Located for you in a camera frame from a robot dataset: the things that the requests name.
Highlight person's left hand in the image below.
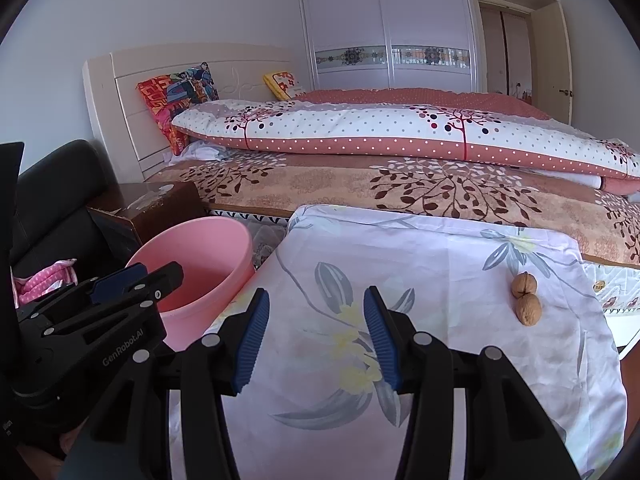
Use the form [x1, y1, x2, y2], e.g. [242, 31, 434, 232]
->
[20, 425, 81, 480]

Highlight pink dotted cloth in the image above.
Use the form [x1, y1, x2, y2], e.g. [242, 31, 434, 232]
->
[11, 259, 78, 308]

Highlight white bed frame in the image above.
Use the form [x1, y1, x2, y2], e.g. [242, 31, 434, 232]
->
[605, 310, 640, 361]

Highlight colourful patterned pillow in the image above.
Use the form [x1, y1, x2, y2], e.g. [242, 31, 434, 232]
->
[137, 62, 221, 157]

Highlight cream headboard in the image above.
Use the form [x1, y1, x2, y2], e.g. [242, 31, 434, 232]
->
[82, 42, 313, 181]

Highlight closet doors beyond doorway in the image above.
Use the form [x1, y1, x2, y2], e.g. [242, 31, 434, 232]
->
[480, 2, 533, 98]

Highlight white floral cloth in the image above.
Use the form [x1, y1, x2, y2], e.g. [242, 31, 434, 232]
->
[167, 204, 628, 480]

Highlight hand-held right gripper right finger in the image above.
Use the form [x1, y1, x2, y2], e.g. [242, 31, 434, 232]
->
[363, 286, 583, 480]

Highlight polka-dot tree-print quilt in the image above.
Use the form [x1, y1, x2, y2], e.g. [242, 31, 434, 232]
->
[171, 99, 640, 181]

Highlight white folded blanket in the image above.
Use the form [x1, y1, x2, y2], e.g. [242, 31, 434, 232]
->
[535, 167, 608, 192]

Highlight pink folded blanket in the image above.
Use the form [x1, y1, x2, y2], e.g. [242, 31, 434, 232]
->
[602, 177, 640, 198]

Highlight white sliding-door wardrobe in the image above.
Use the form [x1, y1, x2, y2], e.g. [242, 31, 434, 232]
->
[295, 0, 478, 93]

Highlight pink plastic bucket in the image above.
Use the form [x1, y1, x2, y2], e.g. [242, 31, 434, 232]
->
[124, 217, 257, 353]

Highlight black leather chair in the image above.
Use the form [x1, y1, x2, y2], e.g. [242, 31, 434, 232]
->
[10, 139, 138, 281]

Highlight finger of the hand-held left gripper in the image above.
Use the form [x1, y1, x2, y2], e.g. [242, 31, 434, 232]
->
[16, 262, 150, 323]
[42, 261, 184, 338]

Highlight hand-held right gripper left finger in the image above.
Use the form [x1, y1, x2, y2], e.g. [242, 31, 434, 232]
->
[60, 287, 271, 480]

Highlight yellow flowered pillow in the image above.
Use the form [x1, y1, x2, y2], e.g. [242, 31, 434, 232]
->
[263, 70, 308, 101]

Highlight brown cardboard box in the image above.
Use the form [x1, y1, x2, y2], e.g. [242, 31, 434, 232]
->
[86, 181, 208, 246]

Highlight cream room door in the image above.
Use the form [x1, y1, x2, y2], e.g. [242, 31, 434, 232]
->
[530, 0, 573, 126]

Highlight bed with floral bedding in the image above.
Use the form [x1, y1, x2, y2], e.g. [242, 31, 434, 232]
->
[145, 152, 640, 266]

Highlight white bed sheet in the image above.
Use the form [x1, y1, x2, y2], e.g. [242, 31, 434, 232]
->
[170, 139, 231, 163]

